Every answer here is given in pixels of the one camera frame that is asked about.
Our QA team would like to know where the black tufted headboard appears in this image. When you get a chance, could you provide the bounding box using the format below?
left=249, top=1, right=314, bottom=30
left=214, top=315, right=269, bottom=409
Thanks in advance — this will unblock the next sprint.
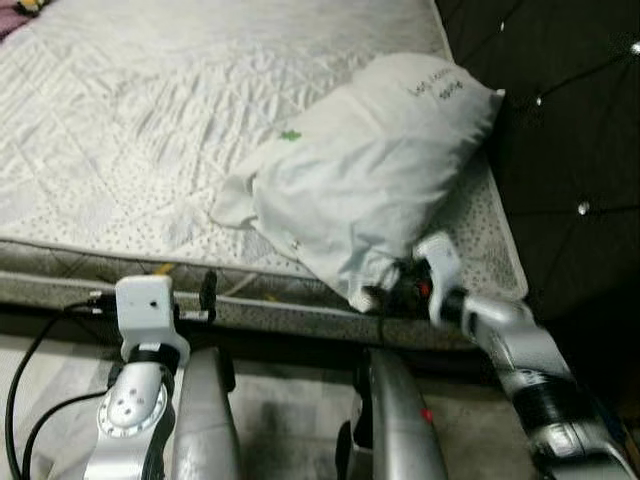
left=433, top=0, right=640, bottom=401

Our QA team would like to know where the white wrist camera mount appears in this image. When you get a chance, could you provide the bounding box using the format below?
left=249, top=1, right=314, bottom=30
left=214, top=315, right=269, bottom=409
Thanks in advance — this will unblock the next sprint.
left=113, top=275, right=191, bottom=366
left=413, top=232, right=466, bottom=323

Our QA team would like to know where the white pillow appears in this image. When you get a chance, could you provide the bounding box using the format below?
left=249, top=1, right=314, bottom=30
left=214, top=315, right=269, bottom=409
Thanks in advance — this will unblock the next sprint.
left=208, top=52, right=506, bottom=313

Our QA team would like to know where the silver right robot leg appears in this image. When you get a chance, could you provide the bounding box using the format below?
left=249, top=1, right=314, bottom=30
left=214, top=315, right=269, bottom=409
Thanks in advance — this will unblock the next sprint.
left=335, top=345, right=451, bottom=480

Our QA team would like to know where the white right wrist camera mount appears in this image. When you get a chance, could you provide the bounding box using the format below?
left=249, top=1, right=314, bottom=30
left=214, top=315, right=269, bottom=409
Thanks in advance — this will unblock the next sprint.
left=413, top=232, right=466, bottom=323

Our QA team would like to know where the silver robot leg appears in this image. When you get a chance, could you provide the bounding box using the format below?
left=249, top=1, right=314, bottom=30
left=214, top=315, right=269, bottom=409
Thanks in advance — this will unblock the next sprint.
left=170, top=345, right=246, bottom=480
left=335, top=345, right=451, bottom=480

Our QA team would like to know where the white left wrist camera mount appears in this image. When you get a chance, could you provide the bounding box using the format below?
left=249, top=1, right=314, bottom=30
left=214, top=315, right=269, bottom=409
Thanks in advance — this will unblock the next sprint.
left=113, top=275, right=191, bottom=366

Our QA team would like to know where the silver left robot leg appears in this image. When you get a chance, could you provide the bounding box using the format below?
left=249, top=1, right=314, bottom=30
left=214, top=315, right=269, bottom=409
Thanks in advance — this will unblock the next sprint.
left=170, top=345, right=246, bottom=480

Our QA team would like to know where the white quilted mattress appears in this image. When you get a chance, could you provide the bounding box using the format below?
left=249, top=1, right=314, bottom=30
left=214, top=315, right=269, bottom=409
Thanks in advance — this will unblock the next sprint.
left=0, top=0, right=531, bottom=351

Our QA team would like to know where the dark bed base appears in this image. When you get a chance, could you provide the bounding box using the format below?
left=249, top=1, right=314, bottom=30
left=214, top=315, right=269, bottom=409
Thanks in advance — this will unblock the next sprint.
left=0, top=300, right=501, bottom=376

